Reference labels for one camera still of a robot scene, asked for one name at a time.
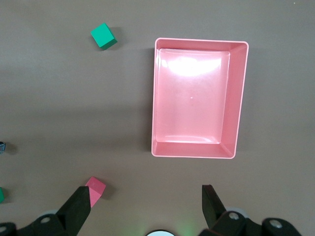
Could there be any pink plastic bin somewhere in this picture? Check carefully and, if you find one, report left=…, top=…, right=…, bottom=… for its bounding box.
left=151, top=37, right=250, bottom=160

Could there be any red foam cube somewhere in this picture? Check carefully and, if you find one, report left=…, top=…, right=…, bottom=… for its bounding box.
left=85, top=176, right=107, bottom=208

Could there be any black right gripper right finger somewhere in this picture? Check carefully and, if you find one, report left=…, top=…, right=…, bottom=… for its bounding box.
left=196, top=184, right=304, bottom=236

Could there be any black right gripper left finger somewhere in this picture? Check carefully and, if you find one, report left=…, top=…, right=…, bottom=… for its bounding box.
left=0, top=186, right=92, bottom=236

